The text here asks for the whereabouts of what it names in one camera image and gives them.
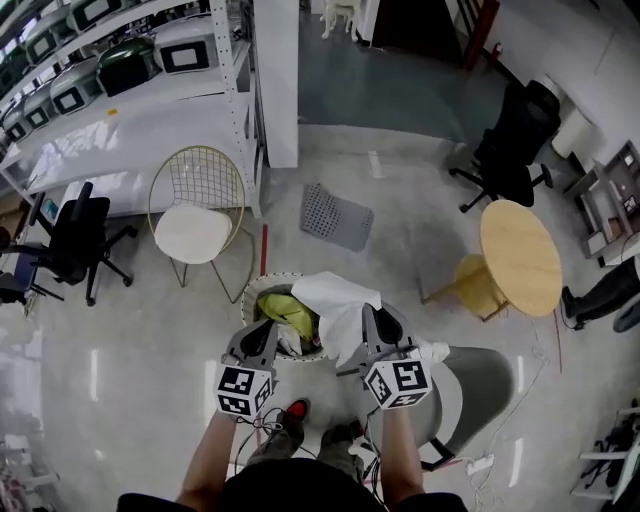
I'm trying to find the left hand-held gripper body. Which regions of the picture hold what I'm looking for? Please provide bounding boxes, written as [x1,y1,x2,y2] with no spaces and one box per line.
[214,319,280,419]

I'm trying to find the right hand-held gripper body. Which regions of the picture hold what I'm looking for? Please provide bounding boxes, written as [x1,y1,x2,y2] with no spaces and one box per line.
[359,302,433,411]

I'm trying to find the cream clothes garment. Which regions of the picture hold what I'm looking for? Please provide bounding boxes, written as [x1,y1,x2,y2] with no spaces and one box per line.
[413,337,452,367]

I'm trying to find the patterned white clothes garment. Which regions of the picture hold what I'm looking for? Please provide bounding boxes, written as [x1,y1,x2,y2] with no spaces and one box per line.
[276,322,325,358]

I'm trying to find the white laundry basket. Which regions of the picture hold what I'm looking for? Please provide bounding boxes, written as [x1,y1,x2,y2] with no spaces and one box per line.
[240,272,330,362]

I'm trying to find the yellow-green clothes garment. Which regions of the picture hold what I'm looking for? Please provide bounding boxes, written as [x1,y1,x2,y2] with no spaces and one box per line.
[256,293,317,345]

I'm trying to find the white shirt clothes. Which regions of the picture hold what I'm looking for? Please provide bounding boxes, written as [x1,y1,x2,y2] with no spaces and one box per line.
[290,271,385,370]

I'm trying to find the person's left forearm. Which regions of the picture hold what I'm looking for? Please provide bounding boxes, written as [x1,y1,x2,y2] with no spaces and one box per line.
[176,410,241,512]

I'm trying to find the person's right forearm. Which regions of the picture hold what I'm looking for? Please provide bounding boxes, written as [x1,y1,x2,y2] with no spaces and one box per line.
[379,405,427,507]

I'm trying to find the person's left red shoe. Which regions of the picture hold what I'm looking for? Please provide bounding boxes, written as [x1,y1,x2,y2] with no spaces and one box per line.
[283,398,310,427]

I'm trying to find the person's left leg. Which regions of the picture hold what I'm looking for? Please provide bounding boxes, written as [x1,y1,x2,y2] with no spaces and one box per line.
[246,422,307,469]

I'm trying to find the person's leg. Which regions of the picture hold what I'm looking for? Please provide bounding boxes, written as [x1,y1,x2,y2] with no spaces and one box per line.
[316,424,367,482]
[246,422,307,469]

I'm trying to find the grey armchair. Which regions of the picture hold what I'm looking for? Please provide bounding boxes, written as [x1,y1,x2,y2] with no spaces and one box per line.
[335,344,516,472]

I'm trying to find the person's right leg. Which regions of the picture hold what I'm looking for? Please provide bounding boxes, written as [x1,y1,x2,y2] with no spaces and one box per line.
[316,424,367,482]

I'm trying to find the white power strip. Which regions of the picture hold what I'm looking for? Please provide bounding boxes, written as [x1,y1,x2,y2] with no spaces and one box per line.
[465,453,496,476]

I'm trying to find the person's torso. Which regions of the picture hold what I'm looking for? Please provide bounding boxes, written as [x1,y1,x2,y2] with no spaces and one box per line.
[116,457,470,512]

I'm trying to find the round wooden table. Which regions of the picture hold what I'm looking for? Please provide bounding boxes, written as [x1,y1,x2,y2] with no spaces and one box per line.
[421,199,564,322]

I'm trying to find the grey perforated panel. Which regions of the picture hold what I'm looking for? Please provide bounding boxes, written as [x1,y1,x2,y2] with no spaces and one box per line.
[299,183,376,253]

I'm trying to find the long white desk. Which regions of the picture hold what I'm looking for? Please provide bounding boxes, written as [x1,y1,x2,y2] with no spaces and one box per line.
[569,399,640,505]

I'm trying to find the black mesh office chair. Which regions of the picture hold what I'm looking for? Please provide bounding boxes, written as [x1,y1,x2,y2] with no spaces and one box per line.
[448,79,562,215]

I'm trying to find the grey open cabinet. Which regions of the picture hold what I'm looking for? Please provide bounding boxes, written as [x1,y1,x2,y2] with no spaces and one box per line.
[563,141,640,268]

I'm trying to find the white trash bin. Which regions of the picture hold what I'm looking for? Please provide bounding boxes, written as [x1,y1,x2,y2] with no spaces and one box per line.
[550,106,596,161]

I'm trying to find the dark green appliance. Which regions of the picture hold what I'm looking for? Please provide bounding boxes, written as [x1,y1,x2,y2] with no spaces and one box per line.
[96,35,162,98]

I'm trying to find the dark wooden staircase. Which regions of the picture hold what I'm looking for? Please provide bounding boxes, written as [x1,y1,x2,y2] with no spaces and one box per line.
[372,0,502,72]

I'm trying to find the white side table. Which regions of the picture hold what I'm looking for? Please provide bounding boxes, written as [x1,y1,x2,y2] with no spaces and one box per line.
[318,0,363,43]

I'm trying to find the gold wire chair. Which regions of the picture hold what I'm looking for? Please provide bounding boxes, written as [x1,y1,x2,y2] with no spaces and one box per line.
[148,145,257,305]

